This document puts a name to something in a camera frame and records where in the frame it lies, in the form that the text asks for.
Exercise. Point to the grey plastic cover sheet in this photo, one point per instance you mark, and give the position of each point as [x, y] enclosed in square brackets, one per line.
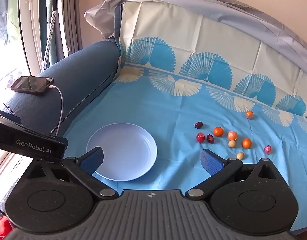
[106, 15]

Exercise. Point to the pink plastic-wrapped hawthorn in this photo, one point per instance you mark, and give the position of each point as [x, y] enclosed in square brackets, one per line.
[267, 149]

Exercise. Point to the dark red jujube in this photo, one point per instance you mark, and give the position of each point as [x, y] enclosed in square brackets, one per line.
[210, 138]
[198, 124]

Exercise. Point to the small orange tangerine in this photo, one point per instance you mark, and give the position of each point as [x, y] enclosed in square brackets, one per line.
[249, 114]

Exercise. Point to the beige longan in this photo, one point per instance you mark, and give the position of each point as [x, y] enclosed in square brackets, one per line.
[231, 143]
[240, 155]

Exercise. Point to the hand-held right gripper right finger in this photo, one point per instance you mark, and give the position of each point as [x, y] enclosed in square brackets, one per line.
[212, 162]

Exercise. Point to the white window frame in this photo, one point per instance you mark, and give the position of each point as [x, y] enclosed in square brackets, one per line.
[26, 30]

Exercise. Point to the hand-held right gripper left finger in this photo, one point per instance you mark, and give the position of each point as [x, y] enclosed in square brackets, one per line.
[93, 160]

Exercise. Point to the black smartphone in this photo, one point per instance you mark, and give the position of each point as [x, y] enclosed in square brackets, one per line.
[31, 85]

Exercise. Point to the blue fabric sofa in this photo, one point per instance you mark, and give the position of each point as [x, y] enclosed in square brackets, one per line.
[81, 80]

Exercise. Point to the teal curtain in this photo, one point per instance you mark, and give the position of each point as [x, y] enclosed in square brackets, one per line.
[43, 17]

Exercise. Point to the light blue round plate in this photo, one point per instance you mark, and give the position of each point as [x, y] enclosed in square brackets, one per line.
[123, 150]

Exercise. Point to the blue patterned plastic cloth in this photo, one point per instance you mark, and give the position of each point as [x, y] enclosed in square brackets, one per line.
[168, 110]

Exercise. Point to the person's red clothing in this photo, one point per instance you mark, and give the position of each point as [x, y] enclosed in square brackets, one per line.
[1, 227]

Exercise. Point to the white plastic clip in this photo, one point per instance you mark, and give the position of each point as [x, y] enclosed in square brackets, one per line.
[119, 61]

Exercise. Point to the red plastic-wrapped hawthorn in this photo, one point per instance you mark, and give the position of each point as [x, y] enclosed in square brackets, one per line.
[200, 137]

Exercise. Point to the plastic-wrapped tangerine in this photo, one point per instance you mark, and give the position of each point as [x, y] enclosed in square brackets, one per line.
[232, 135]

